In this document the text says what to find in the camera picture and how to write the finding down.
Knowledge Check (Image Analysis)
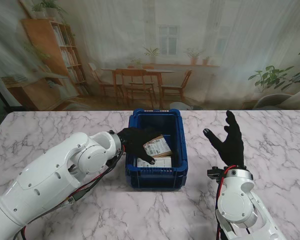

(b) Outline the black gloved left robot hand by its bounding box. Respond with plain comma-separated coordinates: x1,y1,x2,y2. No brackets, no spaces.
117,126,163,165

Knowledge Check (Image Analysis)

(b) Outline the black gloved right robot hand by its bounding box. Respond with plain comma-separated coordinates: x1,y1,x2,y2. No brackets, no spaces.
202,110,246,171

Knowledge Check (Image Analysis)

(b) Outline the cardboard package with white label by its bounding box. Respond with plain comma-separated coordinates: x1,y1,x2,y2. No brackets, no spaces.
142,134,173,158

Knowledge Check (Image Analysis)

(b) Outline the plain brown cardboard package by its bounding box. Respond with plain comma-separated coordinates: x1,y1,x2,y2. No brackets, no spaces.
136,156,173,169

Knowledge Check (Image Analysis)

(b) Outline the blue plastic turnover box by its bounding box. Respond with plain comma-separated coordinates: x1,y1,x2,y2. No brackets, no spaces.
124,108,190,192

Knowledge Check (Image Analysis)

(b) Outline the printed room scene backdrop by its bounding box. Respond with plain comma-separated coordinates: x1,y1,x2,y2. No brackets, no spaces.
0,0,300,112

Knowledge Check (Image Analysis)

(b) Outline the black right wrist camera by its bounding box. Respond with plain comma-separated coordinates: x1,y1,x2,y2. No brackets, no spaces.
206,166,226,182

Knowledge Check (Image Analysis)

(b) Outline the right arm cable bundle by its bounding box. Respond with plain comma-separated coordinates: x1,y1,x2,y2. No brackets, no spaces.
214,169,231,240

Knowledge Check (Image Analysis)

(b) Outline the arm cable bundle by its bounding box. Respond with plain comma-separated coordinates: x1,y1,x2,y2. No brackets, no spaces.
214,169,231,240
13,144,127,240

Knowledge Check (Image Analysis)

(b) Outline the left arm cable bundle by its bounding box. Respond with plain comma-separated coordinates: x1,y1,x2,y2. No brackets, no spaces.
13,144,127,240

